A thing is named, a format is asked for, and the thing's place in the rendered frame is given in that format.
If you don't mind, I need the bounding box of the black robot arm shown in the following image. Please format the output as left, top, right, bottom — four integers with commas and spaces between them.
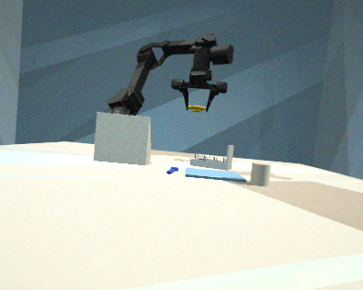
108, 32, 233, 116

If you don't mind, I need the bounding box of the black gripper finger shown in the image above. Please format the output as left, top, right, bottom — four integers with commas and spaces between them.
206, 90, 219, 112
178, 88, 188, 110

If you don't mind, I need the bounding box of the yellow round plate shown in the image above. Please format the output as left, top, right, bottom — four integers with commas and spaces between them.
188, 106, 206, 112

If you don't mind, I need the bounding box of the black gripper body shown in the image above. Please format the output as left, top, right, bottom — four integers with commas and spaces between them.
171, 63, 227, 94

